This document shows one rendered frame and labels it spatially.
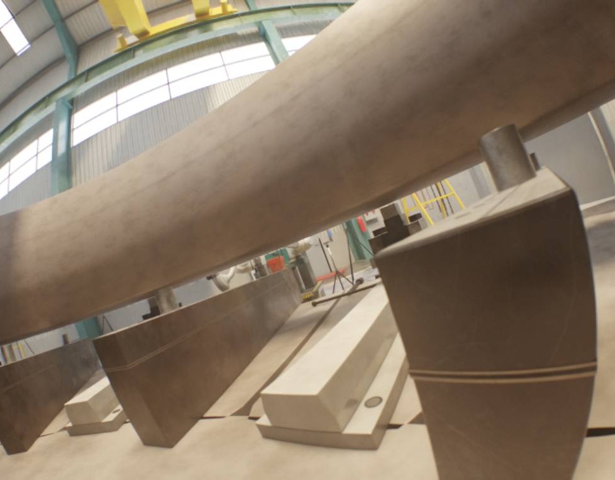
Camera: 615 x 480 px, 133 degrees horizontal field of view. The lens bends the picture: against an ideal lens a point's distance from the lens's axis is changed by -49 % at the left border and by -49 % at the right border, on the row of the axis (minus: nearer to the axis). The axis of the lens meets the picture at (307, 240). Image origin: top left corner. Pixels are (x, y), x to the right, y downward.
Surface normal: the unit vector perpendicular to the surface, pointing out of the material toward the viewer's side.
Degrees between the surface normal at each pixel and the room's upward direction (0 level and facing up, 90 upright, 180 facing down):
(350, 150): 90
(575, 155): 90
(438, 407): 90
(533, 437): 90
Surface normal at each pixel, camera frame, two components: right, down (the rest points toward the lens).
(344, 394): 0.64, -0.61
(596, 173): -0.92, 0.33
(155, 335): 0.92, -0.36
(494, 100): -0.76, 0.25
